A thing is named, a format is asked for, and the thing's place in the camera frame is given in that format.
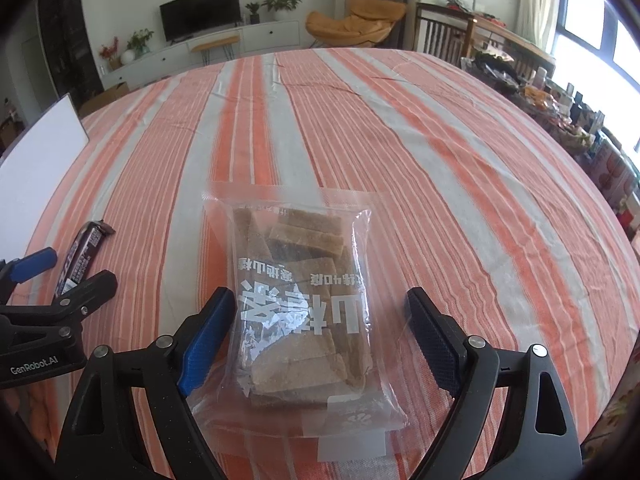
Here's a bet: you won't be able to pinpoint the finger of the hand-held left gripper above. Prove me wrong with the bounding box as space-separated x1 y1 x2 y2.
50 269 118 313
0 247 58 283

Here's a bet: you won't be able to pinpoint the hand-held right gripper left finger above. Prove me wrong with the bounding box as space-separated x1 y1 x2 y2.
54 286 237 480

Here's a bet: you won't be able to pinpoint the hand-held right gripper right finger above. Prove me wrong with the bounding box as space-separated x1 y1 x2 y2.
406 286 583 480

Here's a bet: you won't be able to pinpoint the dark snack bar packet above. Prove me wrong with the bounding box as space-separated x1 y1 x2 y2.
52 220 116 298

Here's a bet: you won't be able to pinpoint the white cardboard box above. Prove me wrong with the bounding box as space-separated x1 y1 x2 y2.
0 94 90 261

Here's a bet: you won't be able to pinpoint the clear bag of brown strips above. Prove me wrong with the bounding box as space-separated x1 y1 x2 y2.
200 182 408 463

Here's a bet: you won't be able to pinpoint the orange striped tablecloth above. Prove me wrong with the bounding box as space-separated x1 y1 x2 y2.
20 47 636 480

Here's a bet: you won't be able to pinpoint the brown cardboard box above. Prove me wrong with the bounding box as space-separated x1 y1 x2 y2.
79 81 132 118

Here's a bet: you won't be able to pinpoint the floral cloth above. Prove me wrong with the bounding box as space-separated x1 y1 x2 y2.
580 390 640 480

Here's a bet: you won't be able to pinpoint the red flowers in vase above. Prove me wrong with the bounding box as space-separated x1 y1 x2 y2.
98 36 122 71

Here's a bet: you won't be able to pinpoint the green plant in white vase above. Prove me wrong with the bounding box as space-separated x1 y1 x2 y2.
121 28 155 65

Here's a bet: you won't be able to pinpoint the wooden bench with metal legs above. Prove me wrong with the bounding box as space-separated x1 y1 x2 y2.
189 35 241 66

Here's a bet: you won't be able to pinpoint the pile of assorted groceries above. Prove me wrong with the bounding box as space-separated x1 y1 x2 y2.
460 50 640 221

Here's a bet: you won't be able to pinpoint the black television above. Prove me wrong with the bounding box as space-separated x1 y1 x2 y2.
159 0 242 43

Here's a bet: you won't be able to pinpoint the dark wooden chair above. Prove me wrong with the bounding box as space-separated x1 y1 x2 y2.
482 35 556 81
414 2 476 66

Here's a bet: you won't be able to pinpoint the white television cabinet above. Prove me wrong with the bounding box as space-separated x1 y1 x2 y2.
100 20 301 91

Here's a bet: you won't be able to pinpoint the wooden dining table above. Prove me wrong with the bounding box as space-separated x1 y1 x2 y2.
417 2 556 68

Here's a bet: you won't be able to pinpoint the dark framed window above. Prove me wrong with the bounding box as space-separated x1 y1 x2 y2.
550 0 640 161

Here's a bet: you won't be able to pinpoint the orange lounge chair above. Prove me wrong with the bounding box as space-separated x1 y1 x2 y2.
305 0 408 51

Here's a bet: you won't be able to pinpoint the large potted green plant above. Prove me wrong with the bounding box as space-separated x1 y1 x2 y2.
260 0 306 22

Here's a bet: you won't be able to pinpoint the white curtain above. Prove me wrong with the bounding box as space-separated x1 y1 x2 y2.
515 0 568 51

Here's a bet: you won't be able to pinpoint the dark wall cabinet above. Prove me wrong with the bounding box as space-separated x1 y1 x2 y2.
37 0 103 111

